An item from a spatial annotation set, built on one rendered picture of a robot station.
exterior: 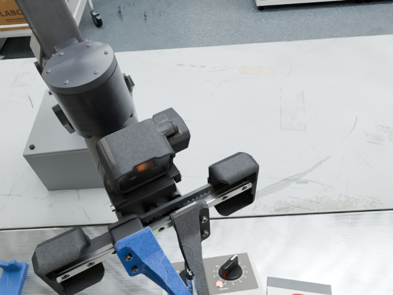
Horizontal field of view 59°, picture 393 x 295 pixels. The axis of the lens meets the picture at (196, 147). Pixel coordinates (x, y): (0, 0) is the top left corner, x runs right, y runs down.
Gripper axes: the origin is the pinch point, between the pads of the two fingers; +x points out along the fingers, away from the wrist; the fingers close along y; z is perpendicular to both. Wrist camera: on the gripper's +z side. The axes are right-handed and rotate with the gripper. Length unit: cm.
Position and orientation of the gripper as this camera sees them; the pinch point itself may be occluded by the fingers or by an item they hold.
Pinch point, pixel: (185, 275)
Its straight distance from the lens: 27.7
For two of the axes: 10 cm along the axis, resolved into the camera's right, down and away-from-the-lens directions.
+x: 4.6, 6.7, -5.8
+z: -0.5, -6.4, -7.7
